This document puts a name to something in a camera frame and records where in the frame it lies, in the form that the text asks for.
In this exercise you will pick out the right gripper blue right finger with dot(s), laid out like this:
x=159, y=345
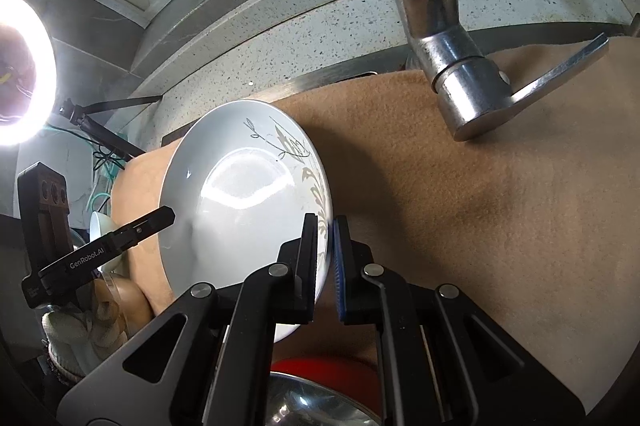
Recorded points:
x=354, y=294

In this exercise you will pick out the chrome faucet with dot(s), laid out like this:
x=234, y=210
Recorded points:
x=473, y=95

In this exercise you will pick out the gloved left hand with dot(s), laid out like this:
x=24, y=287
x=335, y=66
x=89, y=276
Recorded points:
x=80, y=338

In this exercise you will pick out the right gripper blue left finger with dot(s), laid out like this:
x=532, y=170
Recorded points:
x=297, y=296

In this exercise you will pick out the tan cloth mat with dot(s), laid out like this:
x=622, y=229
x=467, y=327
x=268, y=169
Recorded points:
x=537, y=221

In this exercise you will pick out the white plate grey branch pattern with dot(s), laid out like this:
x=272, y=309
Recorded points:
x=240, y=183

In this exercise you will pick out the ring light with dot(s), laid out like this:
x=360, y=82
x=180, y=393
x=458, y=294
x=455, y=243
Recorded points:
x=28, y=73

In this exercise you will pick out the light blue ceramic bowl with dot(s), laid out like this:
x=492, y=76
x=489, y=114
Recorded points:
x=100, y=225

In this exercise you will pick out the large steel bowl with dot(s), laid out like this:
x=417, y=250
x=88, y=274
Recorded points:
x=323, y=391

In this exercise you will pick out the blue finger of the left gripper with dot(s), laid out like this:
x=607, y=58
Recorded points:
x=137, y=231

